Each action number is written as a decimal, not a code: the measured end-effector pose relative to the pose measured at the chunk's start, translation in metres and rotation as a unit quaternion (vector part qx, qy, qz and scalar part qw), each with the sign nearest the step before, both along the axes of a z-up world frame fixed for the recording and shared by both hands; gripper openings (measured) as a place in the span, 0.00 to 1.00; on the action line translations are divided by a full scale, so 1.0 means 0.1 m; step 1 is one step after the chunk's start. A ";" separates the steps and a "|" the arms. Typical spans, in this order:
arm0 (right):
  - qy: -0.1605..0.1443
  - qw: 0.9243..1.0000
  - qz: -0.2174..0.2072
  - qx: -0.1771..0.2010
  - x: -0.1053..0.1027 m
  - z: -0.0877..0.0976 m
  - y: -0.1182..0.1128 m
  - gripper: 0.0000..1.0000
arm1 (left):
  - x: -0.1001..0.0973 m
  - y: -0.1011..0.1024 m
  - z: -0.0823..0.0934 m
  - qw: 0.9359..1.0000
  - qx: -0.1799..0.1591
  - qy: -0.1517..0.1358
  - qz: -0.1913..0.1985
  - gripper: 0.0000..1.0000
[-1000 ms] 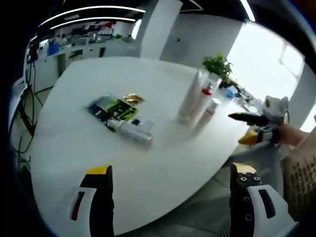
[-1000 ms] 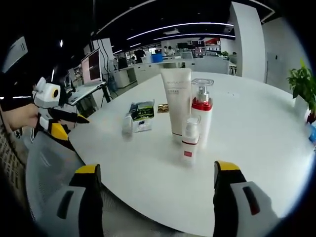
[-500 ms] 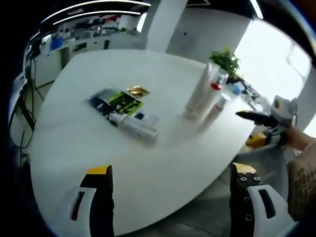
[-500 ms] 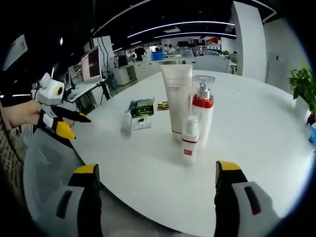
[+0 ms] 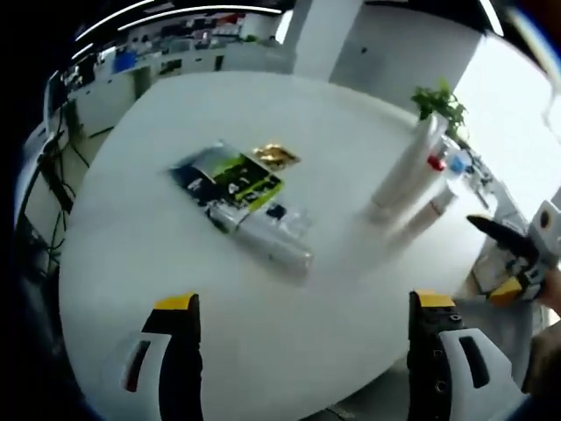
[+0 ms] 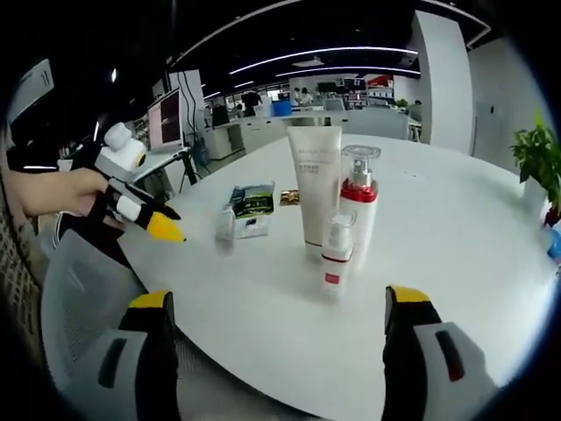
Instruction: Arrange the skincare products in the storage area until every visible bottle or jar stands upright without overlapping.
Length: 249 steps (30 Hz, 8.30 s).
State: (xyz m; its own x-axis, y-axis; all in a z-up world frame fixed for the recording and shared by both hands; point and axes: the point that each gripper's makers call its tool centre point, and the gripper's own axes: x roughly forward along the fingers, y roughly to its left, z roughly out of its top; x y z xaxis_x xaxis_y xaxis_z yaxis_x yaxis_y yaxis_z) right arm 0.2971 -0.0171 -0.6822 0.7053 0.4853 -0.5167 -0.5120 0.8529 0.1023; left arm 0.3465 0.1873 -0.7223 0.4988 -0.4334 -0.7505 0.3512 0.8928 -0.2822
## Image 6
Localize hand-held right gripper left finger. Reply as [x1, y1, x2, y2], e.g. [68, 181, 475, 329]
[87, 289, 181, 421]

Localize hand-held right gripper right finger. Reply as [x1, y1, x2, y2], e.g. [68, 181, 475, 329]
[381, 283, 501, 421]

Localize small skincare pump bottle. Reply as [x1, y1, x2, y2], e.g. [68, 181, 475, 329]
[319, 213, 356, 300]
[213, 203, 238, 255]

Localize silver dark-blue skincare sachet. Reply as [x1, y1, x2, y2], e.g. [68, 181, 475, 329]
[230, 186, 247, 216]

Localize green black skincare sachet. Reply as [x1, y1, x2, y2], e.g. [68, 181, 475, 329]
[243, 182, 277, 219]

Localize red-collared skincare pump bottle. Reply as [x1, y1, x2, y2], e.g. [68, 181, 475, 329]
[339, 144, 381, 269]

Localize white skincare tube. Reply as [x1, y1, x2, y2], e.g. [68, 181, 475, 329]
[287, 125, 344, 260]

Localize person's left hand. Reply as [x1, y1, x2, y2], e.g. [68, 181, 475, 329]
[64, 168, 110, 218]

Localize person's black striped trousers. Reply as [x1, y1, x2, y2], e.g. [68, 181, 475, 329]
[48, 209, 135, 275]

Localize grey mesh office chair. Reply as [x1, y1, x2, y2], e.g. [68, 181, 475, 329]
[39, 227, 264, 421]

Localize ceiling air conditioner unit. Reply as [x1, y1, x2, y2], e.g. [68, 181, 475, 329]
[6, 59, 56, 128]

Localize white office counter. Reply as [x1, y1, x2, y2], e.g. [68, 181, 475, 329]
[205, 112, 347, 161]

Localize blue box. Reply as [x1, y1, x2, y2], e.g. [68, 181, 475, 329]
[546, 227, 561, 264]

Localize white plant pot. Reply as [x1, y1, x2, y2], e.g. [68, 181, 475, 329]
[523, 177, 551, 210]

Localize pale office chair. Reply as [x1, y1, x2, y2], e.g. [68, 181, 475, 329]
[345, 113, 409, 140]

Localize green potted plant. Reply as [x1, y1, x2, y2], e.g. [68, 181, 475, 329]
[510, 109, 561, 211]

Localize background display shelves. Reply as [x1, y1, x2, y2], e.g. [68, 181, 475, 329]
[344, 75, 395, 109]

